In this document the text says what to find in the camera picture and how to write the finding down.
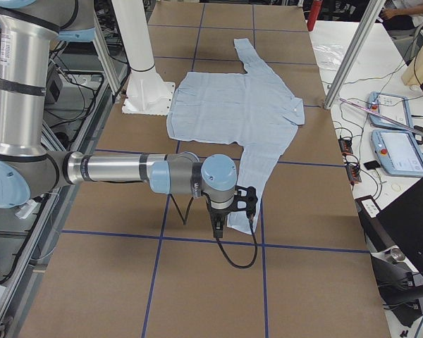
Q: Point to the lower blue teach pendant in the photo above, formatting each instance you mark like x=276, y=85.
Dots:
x=397, y=152

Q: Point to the light blue button shirt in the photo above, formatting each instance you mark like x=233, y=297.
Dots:
x=255, y=110

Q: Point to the upper blue teach pendant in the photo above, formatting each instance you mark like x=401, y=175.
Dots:
x=392, y=106

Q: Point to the white power strip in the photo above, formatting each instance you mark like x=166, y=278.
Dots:
x=26, y=209

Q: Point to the red bottle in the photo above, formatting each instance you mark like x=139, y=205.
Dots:
x=313, y=14

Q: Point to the grey metal box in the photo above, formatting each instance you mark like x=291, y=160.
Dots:
x=54, y=86

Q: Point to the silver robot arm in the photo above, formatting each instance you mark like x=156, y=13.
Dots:
x=28, y=170

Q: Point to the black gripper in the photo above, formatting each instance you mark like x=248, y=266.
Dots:
x=218, y=213

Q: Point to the seated person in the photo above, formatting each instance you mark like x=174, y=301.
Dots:
x=402, y=15

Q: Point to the clear plastic bag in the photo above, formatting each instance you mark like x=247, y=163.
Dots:
x=329, y=56

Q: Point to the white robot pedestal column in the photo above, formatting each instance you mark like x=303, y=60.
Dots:
x=146, y=92

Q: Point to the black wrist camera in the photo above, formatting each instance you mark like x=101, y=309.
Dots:
x=246, y=200

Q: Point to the blue teach pendant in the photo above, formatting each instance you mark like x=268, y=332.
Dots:
x=397, y=152
x=392, y=106

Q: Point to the black laptop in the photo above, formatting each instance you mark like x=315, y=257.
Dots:
x=399, y=224

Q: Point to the grey aluminium frame post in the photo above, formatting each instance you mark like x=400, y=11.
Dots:
x=363, y=29

